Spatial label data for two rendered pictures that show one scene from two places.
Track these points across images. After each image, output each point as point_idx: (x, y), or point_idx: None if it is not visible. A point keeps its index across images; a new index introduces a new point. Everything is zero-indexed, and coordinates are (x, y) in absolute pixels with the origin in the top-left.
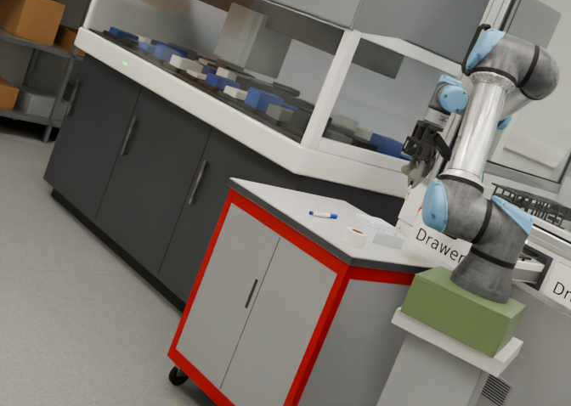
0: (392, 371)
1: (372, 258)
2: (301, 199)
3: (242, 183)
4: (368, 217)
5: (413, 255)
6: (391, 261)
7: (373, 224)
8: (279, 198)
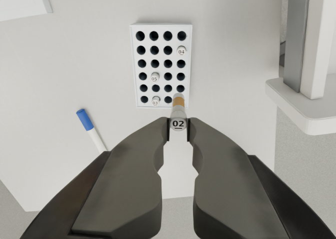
0: None
1: (274, 158)
2: (7, 126)
3: (43, 207)
4: None
5: None
6: (275, 120)
7: (159, 102)
8: (58, 176)
